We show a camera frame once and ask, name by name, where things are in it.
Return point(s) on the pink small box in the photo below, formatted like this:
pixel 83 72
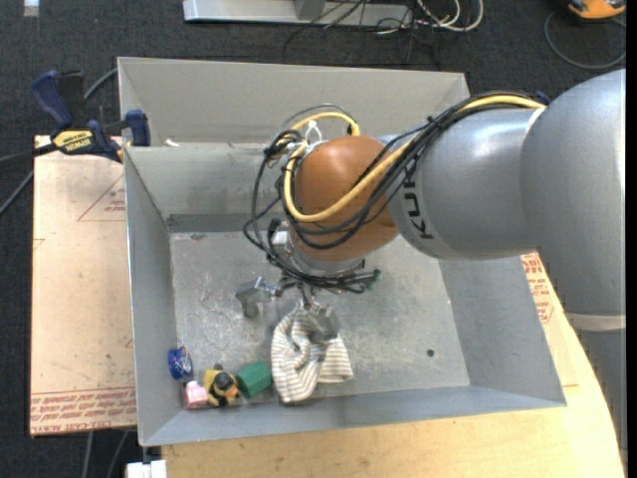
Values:
pixel 195 395

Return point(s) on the black cylinder on white bracket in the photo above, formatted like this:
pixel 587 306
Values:
pixel 279 239

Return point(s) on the yellow and black toy animal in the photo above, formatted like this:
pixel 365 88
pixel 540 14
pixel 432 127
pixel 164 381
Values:
pixel 221 386

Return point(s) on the white and brown striped cloth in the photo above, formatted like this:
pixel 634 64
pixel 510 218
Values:
pixel 298 361

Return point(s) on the brown cardboard board, red print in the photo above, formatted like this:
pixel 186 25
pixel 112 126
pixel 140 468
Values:
pixel 79 277

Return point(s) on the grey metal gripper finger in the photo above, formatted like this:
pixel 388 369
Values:
pixel 250 298
pixel 323 327

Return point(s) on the green block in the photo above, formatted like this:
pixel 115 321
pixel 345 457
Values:
pixel 255 379

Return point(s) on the blue small cup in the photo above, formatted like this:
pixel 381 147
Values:
pixel 179 364

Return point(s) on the grey metal bin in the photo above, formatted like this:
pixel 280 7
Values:
pixel 398 326

